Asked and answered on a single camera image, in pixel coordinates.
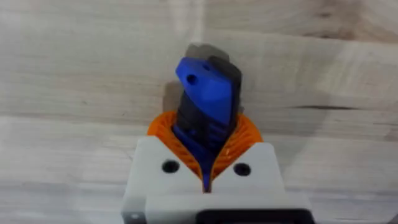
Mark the right gripper white and orange left finger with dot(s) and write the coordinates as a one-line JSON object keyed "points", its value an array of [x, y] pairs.
{"points": [[155, 161]]}

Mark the right gripper white and orange right finger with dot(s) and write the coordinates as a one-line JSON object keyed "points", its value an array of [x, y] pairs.
{"points": [[255, 169]]}

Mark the blue electric screwdriver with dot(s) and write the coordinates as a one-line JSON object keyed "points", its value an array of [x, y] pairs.
{"points": [[207, 102]]}

